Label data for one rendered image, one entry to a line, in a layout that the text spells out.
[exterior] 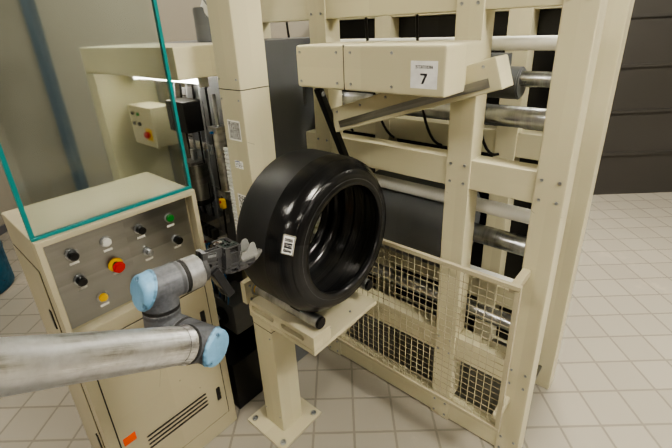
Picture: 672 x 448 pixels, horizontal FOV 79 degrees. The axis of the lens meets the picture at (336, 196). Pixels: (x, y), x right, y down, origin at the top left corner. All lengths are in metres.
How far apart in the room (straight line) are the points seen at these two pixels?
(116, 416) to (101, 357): 1.12
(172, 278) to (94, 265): 0.62
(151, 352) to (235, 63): 0.93
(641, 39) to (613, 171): 1.34
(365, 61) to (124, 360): 1.06
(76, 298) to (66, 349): 0.89
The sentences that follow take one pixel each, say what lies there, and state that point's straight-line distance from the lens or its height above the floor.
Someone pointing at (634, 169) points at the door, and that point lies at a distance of 5.48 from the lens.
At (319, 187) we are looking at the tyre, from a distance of 1.25.
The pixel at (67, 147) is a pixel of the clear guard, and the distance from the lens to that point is 1.53.
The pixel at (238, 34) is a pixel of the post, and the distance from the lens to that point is 1.47.
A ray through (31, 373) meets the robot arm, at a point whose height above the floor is 1.38.
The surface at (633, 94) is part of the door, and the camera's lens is 5.20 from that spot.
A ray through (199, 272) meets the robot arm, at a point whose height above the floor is 1.27.
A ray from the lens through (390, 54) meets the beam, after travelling 1.35.
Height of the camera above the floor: 1.84
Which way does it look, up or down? 23 degrees down
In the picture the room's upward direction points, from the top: 3 degrees counter-clockwise
